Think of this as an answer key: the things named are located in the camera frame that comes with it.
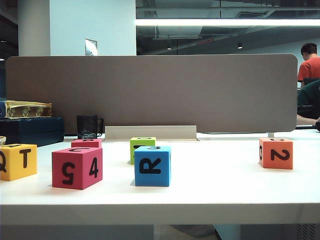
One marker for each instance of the blue foam block R 3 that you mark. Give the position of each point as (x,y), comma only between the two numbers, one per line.
(152,177)

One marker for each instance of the pink foam block T B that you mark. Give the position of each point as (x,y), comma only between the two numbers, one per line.
(85,143)

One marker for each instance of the pink foam block 5 4 C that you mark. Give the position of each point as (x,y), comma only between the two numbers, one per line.
(75,160)

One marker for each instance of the orange foam block 2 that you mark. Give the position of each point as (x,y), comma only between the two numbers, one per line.
(275,163)

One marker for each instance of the yellow foam block Q T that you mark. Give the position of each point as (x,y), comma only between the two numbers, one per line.
(17,170)

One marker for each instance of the green foam block U Q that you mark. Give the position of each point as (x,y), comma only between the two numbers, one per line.
(145,142)

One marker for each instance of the brown desk divider panel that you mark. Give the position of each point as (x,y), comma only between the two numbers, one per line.
(175,92)

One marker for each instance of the black mug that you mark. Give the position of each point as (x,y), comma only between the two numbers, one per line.
(86,126)

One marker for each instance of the dark blue case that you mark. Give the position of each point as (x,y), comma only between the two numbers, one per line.
(32,131)

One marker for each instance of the white table leg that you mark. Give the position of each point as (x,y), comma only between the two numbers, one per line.
(227,232)

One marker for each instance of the gold decorated box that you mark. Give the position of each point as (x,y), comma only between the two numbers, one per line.
(27,110)

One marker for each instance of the person in dark green shirt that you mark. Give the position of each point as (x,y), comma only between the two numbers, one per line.
(308,100)

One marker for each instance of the black round object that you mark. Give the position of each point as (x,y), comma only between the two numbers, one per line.
(318,126)

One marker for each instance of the person in orange shirt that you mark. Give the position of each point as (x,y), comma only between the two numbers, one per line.
(310,68)

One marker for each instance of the small cream patterned jar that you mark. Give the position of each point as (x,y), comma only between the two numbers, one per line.
(2,140)

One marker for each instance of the framed wall sign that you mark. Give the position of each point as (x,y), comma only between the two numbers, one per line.
(90,47)

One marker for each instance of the white divider bracket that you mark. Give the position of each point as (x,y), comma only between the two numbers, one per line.
(271,135)

